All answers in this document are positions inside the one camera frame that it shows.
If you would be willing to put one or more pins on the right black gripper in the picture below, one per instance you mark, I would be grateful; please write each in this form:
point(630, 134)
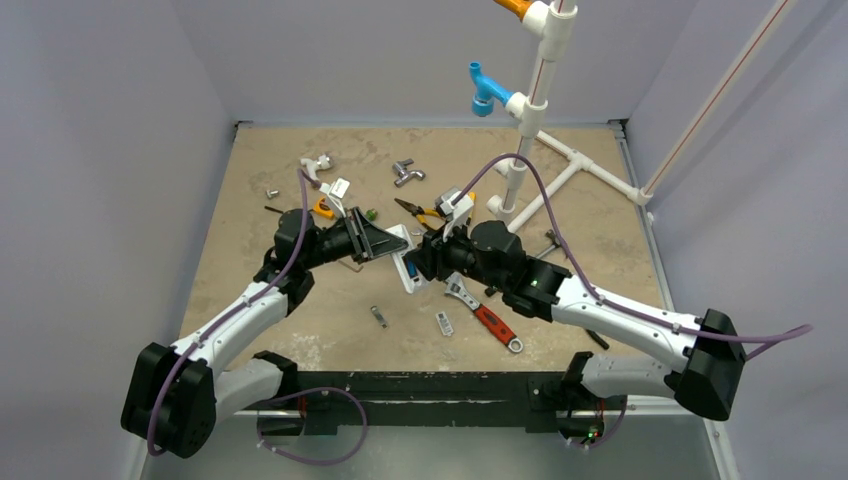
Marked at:
point(436, 253)

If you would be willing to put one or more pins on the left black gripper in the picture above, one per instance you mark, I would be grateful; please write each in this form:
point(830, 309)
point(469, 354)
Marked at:
point(367, 241)

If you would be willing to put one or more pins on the white remote control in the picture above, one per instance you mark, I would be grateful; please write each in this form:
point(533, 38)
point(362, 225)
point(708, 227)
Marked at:
point(410, 285)

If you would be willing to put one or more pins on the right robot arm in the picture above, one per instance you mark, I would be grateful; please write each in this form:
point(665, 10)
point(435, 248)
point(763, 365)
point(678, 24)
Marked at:
point(699, 360)

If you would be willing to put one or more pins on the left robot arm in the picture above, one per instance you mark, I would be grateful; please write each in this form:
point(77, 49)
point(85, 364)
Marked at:
point(274, 293)

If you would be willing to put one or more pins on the brown hex key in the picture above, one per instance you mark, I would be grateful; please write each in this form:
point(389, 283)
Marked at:
point(350, 267)

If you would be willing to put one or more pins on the orange tape measure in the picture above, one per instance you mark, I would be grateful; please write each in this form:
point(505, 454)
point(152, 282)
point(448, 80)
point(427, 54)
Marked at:
point(323, 209)

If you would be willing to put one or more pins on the silver metal transceiver module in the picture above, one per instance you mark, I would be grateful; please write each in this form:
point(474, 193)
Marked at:
point(379, 317)

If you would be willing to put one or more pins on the chrome faucet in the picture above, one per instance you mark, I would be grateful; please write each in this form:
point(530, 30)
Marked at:
point(404, 173)

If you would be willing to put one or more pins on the red adjustable wrench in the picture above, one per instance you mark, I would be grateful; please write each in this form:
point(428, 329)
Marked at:
point(456, 288)

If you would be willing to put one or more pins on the white plastic faucet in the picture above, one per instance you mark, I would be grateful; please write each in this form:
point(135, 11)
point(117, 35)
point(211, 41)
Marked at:
point(313, 166)

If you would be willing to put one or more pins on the blue pipe tap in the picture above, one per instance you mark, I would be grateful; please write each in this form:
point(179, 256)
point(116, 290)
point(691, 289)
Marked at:
point(487, 91)

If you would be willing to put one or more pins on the orange pipe fitting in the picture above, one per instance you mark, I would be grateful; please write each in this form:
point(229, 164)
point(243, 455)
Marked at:
point(517, 7)

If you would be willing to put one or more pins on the white PVC pipe stand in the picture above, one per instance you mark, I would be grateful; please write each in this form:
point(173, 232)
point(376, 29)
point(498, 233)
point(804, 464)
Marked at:
point(552, 23)

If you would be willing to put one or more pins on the yellow handled pliers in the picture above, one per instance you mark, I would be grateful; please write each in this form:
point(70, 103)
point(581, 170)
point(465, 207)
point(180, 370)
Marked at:
point(420, 213)

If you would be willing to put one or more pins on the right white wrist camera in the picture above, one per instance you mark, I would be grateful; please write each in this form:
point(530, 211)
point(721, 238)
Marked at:
point(456, 208)

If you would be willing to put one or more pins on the black handled hammer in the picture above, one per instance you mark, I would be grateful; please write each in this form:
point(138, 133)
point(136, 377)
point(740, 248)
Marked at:
point(554, 244)

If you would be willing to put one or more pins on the aluminium rail frame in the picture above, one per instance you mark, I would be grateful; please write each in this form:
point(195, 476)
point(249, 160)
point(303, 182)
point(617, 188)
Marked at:
point(707, 394)

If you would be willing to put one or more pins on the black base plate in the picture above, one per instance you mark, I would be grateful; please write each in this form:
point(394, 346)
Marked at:
point(535, 401)

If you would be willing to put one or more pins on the orange black tool handle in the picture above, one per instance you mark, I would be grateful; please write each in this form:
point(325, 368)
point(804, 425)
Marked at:
point(595, 337)

